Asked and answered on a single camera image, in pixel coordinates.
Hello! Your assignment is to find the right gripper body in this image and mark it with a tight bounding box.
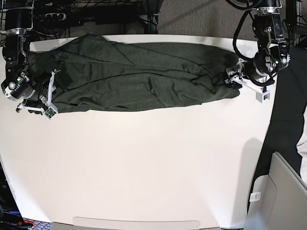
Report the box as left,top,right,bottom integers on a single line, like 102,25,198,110
24,82,50,108

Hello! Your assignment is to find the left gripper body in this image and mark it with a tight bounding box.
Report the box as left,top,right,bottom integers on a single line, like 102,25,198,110
225,62,252,87

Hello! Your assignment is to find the green long-sleeve T-shirt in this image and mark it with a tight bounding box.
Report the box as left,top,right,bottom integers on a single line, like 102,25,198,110
28,34,240,113

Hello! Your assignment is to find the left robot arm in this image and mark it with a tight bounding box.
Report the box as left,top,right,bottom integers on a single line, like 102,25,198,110
224,0,290,95

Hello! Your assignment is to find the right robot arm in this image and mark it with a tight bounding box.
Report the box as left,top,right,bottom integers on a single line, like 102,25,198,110
0,0,59,119

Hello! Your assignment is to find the dark grey cloth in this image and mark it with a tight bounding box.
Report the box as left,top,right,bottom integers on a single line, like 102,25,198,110
254,46,307,179

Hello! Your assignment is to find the white power strip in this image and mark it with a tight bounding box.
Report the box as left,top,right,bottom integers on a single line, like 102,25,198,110
38,13,67,21

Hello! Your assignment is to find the white cloth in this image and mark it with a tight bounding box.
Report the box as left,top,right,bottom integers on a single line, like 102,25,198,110
296,133,307,155

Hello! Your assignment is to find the black box with label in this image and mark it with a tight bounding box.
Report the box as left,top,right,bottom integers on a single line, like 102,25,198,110
0,166,23,230

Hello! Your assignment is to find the white paper tag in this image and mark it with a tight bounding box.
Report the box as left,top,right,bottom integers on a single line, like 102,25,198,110
249,191,261,202

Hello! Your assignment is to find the grey plastic bin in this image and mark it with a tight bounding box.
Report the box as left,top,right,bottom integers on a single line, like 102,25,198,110
244,152,307,230

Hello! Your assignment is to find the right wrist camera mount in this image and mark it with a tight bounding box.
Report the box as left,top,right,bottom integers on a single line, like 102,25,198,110
16,69,60,120

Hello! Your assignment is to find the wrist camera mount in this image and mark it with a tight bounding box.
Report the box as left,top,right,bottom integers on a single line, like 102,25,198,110
16,69,60,120
224,75,271,103

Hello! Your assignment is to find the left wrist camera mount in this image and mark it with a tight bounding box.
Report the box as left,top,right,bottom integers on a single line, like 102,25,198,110
224,75,271,103

